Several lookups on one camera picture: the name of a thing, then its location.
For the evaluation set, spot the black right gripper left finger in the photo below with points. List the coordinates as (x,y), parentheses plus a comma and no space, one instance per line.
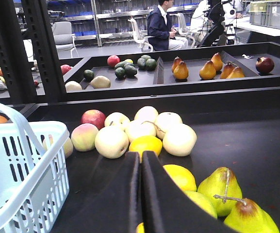
(103,196)

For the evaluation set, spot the seated person dark jacket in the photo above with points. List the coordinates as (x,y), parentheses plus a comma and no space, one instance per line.
(159,26)

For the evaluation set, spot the peach fruit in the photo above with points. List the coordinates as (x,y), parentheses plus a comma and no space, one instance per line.
(67,146)
(83,137)

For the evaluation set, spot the yellow lemon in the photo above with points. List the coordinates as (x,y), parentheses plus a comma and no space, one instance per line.
(144,143)

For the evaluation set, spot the white pear fruit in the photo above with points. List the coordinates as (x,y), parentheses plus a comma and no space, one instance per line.
(111,142)

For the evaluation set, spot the green yellow pear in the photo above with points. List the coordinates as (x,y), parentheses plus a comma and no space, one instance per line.
(247,216)
(221,182)

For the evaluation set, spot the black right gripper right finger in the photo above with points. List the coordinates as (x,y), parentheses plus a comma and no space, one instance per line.
(166,208)

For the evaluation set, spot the light blue plastic basket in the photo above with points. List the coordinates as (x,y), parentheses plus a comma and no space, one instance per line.
(33,176)

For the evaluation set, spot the red apple by pears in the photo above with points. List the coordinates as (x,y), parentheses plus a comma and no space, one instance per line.
(95,117)

